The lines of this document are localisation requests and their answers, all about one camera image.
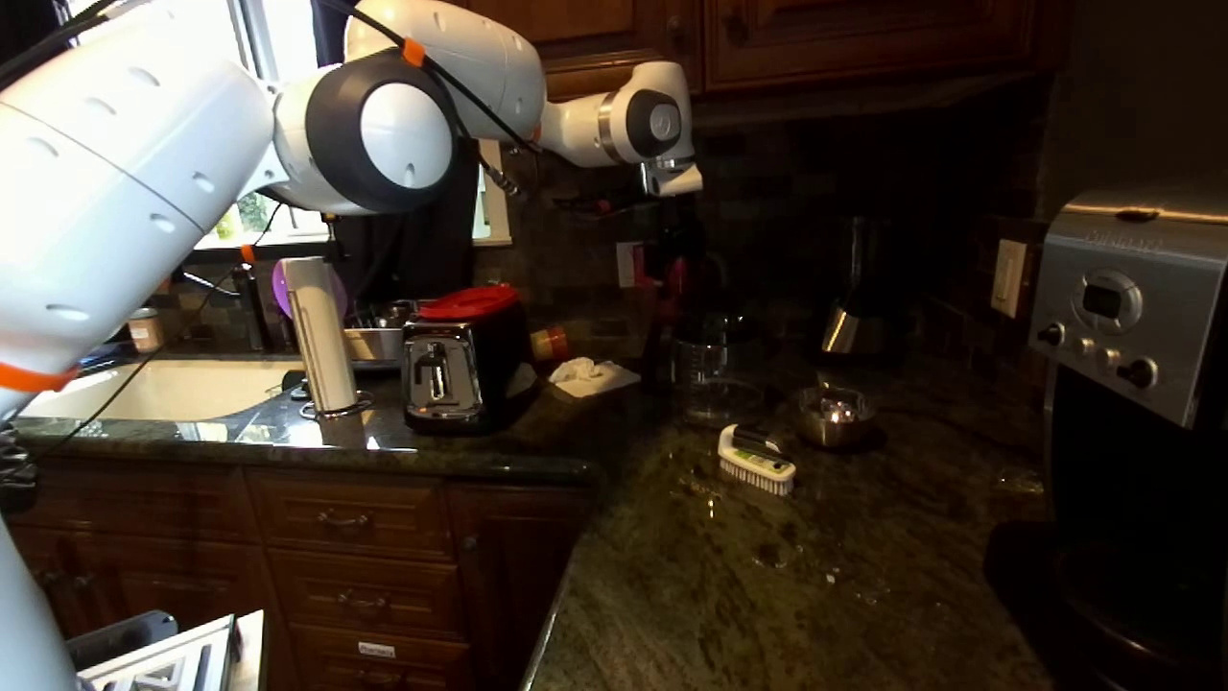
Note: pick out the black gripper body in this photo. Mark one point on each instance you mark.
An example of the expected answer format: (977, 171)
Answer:
(672, 235)

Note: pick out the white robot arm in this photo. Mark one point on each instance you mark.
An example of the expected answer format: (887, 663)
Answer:
(129, 148)

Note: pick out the silver black coffee maker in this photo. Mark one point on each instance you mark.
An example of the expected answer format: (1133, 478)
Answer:
(1121, 583)

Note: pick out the white folded cloth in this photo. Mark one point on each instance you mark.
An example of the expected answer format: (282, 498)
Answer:
(585, 378)

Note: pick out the small white plastic object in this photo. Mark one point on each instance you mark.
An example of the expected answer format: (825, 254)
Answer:
(752, 461)

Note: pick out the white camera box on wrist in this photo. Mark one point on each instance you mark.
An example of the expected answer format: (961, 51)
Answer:
(670, 177)

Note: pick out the white wall outlet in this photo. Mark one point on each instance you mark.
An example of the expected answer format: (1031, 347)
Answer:
(1005, 274)

